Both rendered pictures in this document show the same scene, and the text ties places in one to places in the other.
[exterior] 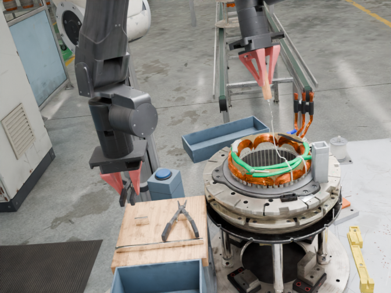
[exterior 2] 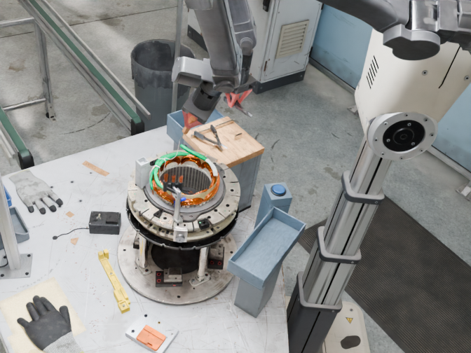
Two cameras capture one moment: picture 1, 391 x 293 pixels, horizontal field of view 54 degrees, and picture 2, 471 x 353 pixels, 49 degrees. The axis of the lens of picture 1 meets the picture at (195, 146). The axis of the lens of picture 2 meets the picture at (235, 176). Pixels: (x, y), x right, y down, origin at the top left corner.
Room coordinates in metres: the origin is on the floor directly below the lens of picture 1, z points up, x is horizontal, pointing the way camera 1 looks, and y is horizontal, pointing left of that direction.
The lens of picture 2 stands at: (1.53, -0.89, 2.11)
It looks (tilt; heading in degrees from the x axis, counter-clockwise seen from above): 42 degrees down; 129
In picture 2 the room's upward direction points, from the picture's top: 10 degrees clockwise
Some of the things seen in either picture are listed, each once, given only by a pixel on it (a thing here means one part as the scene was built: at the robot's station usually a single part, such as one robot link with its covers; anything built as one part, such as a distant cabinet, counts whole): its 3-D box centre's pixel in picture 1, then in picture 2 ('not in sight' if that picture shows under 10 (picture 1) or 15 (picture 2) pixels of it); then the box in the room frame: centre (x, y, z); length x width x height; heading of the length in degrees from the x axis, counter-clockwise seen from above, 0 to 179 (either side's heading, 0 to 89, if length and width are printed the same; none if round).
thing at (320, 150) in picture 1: (320, 162); (142, 173); (0.69, -0.26, 1.14); 0.03 x 0.03 x 0.09; 89
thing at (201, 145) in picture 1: (228, 170); (260, 272); (1.04, -0.09, 0.92); 0.25 x 0.11 x 0.28; 104
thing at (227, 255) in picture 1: (223, 231); not in sight; (0.78, -0.04, 0.91); 0.02 x 0.02 x 0.21
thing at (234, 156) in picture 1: (240, 157); (200, 157); (0.74, -0.10, 1.15); 0.15 x 0.04 x 0.02; 179
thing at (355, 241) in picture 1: (359, 254); (113, 280); (0.73, -0.39, 0.80); 0.22 x 0.04 x 0.03; 166
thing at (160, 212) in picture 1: (163, 231); (223, 143); (0.64, 0.10, 1.05); 0.20 x 0.19 x 0.02; 175
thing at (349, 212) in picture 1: (334, 206); (152, 332); (0.94, -0.40, 0.79); 0.12 x 0.09 x 0.02; 17
